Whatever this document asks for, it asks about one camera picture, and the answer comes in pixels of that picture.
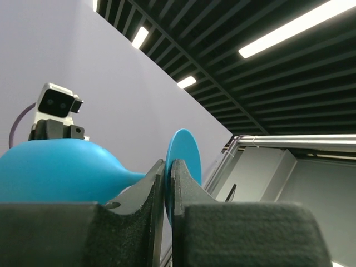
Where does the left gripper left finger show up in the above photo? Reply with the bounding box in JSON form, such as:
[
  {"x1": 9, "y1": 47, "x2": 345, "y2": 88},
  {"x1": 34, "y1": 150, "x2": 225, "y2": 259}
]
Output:
[{"x1": 1, "y1": 159, "x2": 165, "y2": 266}]

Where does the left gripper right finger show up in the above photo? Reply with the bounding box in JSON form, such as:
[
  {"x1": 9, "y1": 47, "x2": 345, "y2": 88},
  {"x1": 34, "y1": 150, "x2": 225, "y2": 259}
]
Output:
[{"x1": 171, "y1": 160, "x2": 332, "y2": 266}]

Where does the blue wine glass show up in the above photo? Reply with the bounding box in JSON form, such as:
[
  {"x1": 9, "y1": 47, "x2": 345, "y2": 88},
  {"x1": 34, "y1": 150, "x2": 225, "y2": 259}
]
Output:
[{"x1": 0, "y1": 128, "x2": 202, "y2": 231}]

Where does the ceiling light strip far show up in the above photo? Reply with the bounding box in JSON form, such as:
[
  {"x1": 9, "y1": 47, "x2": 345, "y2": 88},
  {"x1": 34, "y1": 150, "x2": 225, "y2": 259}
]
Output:
[{"x1": 177, "y1": 76, "x2": 196, "y2": 89}]

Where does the ceiling light strip small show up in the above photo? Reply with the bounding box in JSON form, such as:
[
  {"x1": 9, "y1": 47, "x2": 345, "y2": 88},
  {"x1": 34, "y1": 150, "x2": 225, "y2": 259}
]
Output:
[{"x1": 131, "y1": 27, "x2": 149, "y2": 49}]

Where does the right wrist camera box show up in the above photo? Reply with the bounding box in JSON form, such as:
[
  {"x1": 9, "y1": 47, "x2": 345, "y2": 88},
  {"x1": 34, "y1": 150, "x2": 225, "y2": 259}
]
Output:
[{"x1": 28, "y1": 83, "x2": 86, "y2": 141}]

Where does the aluminium frame beam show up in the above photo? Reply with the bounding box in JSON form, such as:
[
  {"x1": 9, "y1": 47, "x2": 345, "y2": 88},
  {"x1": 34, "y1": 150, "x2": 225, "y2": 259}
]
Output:
[{"x1": 204, "y1": 134, "x2": 355, "y2": 202}]

